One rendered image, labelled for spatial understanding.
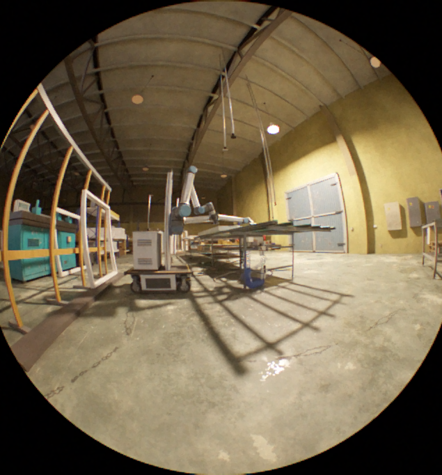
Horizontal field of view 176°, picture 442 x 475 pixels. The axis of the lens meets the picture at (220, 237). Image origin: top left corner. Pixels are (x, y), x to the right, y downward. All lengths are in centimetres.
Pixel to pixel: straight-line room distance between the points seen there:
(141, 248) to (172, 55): 782
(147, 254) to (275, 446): 204
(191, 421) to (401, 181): 801
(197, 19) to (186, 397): 842
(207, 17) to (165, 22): 150
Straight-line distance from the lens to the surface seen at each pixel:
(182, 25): 782
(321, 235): 824
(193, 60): 812
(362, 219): 713
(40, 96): 187
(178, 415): 75
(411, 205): 732
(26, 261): 333
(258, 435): 71
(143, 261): 197
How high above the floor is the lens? 68
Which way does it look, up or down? 2 degrees up
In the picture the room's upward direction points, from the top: 1 degrees counter-clockwise
